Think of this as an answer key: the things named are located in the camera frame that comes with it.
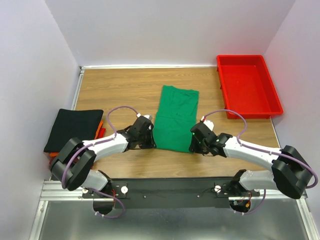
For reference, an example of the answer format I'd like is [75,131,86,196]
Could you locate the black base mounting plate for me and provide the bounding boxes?
[81,176,261,210]

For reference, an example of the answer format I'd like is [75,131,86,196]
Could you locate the purple cable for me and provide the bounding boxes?
[201,109,320,216]
[61,105,142,219]

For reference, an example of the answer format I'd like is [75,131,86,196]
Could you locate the black folded t shirt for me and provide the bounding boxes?
[43,108,104,153]

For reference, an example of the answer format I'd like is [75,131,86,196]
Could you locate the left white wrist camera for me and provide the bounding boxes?
[136,113,153,123]

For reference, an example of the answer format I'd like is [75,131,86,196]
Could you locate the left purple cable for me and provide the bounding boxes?
[61,105,142,219]

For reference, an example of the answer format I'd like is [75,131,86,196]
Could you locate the red folded t shirt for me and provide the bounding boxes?
[49,127,106,164]

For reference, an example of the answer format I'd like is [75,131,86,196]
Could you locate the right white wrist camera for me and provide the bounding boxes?
[201,117,215,131]

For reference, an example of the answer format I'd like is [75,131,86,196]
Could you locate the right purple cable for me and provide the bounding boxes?
[201,109,320,216]

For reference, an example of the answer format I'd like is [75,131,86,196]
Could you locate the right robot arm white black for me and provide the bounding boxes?
[189,120,312,199]

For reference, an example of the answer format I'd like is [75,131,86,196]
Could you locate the green t shirt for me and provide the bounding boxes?
[153,85,199,153]

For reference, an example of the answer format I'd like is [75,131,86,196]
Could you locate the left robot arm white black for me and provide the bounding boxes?
[49,114,156,198]

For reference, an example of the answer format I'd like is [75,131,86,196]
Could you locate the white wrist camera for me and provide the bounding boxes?
[136,113,153,123]
[201,117,215,131]

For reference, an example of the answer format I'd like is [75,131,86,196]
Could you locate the red plastic bin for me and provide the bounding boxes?
[216,55,284,119]

